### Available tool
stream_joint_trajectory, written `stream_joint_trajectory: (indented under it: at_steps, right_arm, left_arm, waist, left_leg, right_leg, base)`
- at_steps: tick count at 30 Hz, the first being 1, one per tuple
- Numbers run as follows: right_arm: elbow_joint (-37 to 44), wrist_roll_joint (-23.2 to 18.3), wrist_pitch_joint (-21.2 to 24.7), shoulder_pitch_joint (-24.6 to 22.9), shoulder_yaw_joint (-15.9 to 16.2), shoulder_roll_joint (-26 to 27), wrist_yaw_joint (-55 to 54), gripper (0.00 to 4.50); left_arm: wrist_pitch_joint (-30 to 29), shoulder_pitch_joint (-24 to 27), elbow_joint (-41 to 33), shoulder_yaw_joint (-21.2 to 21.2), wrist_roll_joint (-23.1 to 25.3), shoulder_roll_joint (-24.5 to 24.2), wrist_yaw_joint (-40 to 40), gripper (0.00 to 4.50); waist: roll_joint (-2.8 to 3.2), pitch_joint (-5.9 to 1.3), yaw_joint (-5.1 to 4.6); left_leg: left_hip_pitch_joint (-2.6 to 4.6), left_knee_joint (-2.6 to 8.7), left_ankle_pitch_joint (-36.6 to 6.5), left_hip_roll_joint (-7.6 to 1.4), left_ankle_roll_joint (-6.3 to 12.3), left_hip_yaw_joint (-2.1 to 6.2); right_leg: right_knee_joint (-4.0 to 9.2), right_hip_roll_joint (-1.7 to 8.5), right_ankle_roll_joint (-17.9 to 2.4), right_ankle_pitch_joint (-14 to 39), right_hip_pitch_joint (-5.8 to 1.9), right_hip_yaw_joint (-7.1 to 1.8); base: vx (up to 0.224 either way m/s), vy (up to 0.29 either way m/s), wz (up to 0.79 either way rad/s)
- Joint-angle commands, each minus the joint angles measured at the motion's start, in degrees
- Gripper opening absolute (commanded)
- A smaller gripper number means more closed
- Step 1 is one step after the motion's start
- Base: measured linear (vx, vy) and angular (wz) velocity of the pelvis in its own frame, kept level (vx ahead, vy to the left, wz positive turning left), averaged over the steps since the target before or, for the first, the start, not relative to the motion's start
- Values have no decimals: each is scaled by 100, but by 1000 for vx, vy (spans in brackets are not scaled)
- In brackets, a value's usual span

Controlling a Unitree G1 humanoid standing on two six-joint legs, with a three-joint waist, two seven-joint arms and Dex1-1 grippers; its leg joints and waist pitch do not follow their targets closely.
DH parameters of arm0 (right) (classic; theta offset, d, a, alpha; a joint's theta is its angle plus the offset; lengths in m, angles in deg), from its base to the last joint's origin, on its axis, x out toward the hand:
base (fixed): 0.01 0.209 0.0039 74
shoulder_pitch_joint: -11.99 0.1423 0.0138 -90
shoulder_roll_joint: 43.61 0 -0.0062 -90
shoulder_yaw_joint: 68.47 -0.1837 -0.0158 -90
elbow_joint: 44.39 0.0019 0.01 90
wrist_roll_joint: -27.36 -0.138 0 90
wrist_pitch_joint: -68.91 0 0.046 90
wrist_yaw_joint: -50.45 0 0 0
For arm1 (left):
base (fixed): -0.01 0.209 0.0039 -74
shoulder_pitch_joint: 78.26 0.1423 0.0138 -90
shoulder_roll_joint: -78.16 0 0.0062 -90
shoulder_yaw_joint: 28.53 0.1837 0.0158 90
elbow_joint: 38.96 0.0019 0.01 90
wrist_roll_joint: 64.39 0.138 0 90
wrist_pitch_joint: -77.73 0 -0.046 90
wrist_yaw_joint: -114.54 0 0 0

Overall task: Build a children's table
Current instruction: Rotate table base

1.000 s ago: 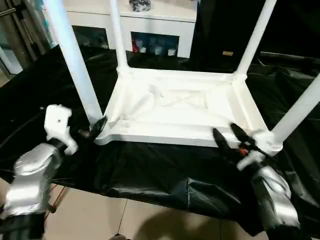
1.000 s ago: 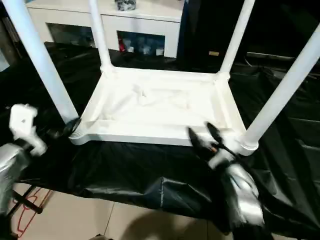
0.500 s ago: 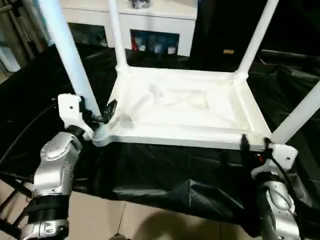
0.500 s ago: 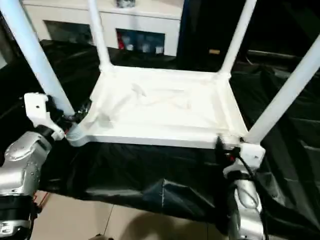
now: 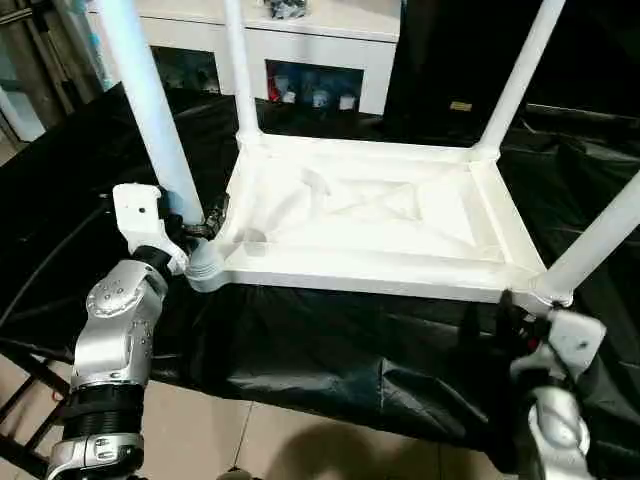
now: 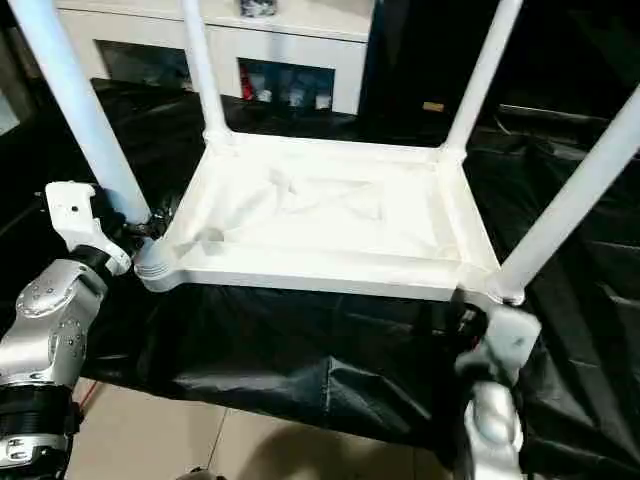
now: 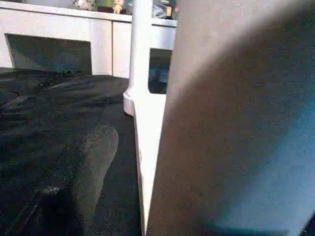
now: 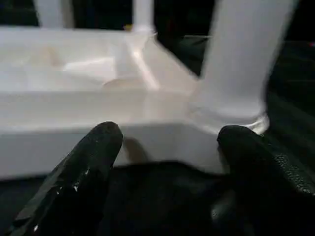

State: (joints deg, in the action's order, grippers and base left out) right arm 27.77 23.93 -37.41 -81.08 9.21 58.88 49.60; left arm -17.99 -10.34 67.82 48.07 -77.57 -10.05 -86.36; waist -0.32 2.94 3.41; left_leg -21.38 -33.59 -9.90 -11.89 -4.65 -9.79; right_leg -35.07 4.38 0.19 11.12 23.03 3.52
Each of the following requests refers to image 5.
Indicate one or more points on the white plastic table top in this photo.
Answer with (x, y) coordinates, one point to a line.
(375, 235)

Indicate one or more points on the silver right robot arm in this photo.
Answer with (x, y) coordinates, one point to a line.
(555, 430)

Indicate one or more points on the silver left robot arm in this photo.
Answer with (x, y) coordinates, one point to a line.
(115, 320)

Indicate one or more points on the red container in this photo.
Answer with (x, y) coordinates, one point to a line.
(274, 90)

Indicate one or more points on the white jar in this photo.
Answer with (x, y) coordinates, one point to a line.
(346, 102)
(320, 100)
(289, 96)

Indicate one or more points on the black plastic mat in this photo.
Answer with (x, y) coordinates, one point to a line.
(325, 350)

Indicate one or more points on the blue printed panel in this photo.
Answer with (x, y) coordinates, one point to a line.
(97, 60)

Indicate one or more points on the grey tripod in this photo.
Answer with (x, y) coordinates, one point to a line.
(65, 60)

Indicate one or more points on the white sideboard cabinet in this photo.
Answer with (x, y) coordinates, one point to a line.
(325, 40)

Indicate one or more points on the small yellow label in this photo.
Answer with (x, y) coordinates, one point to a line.
(461, 106)

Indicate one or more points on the clear bag of dark parts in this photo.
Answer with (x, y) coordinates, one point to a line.
(290, 7)

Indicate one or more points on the grey rounded robot part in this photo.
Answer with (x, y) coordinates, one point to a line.
(237, 474)

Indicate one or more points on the black backdrop cloth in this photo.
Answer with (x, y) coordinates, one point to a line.
(440, 50)

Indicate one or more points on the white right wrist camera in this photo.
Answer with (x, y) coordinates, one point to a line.
(575, 340)

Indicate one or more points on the glass door metal frame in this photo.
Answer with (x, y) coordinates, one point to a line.
(20, 110)

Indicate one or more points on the black folding stand frame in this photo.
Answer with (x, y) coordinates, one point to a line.
(45, 372)

